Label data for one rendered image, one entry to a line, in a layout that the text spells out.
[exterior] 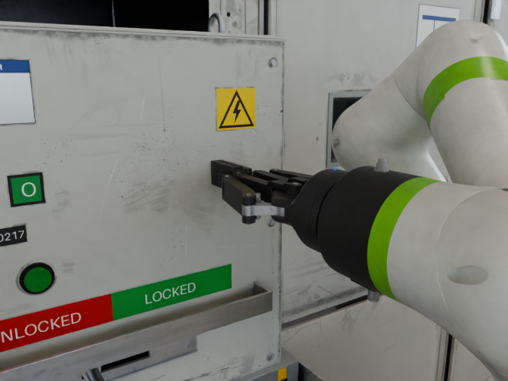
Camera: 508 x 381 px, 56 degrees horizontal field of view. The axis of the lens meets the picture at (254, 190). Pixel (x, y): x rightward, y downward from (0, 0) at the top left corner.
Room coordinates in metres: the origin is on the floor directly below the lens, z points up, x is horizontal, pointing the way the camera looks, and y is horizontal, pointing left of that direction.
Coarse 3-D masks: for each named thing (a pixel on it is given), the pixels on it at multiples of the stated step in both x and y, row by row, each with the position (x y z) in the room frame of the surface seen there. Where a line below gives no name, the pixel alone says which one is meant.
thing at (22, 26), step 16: (80, 32) 0.50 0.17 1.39; (96, 32) 0.50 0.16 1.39; (112, 32) 0.51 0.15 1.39; (128, 32) 0.52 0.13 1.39; (144, 32) 0.53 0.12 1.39; (160, 32) 0.54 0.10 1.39; (176, 32) 0.55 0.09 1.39; (192, 32) 0.56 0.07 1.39; (208, 32) 0.58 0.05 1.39; (144, 352) 0.54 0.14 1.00
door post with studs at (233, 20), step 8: (216, 0) 0.89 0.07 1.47; (224, 0) 0.89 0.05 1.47; (232, 0) 0.90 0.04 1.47; (240, 0) 0.91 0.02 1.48; (216, 8) 0.89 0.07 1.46; (224, 8) 0.89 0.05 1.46; (232, 8) 0.90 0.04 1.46; (240, 8) 0.91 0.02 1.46; (224, 16) 0.89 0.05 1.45; (232, 16) 0.90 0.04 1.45; (240, 16) 0.91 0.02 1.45; (216, 24) 0.89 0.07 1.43; (232, 24) 0.90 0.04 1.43; (240, 24) 0.91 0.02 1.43; (216, 32) 0.89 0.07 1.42; (232, 32) 0.90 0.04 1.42; (240, 32) 0.91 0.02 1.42
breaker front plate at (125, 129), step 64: (64, 64) 0.49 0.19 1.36; (128, 64) 0.52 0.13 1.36; (192, 64) 0.56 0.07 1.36; (256, 64) 0.61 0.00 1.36; (0, 128) 0.45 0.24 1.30; (64, 128) 0.48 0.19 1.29; (128, 128) 0.52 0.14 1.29; (192, 128) 0.56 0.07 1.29; (256, 128) 0.61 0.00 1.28; (0, 192) 0.45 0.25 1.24; (64, 192) 0.48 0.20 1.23; (128, 192) 0.52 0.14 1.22; (192, 192) 0.56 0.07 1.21; (0, 256) 0.44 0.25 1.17; (64, 256) 0.48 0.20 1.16; (128, 256) 0.51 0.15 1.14; (192, 256) 0.56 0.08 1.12; (256, 256) 0.61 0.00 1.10; (0, 320) 0.44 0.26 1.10; (128, 320) 0.51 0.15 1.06; (256, 320) 0.61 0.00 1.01
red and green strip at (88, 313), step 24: (144, 288) 0.52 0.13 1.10; (168, 288) 0.54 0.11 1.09; (192, 288) 0.56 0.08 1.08; (216, 288) 0.58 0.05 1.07; (48, 312) 0.46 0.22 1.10; (72, 312) 0.48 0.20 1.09; (96, 312) 0.49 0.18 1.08; (120, 312) 0.51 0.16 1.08; (0, 336) 0.44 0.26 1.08; (24, 336) 0.45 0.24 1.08; (48, 336) 0.46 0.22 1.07
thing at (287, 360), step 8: (288, 352) 0.66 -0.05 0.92; (280, 360) 0.64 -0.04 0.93; (288, 360) 0.64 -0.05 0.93; (296, 360) 0.64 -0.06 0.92; (264, 368) 0.62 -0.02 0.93; (272, 368) 0.62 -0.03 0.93; (280, 368) 0.62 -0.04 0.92; (288, 368) 0.63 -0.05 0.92; (296, 368) 0.64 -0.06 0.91; (248, 376) 0.60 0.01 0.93; (256, 376) 0.60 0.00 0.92; (264, 376) 0.60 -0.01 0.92; (288, 376) 0.63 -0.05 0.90; (296, 376) 0.64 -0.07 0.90
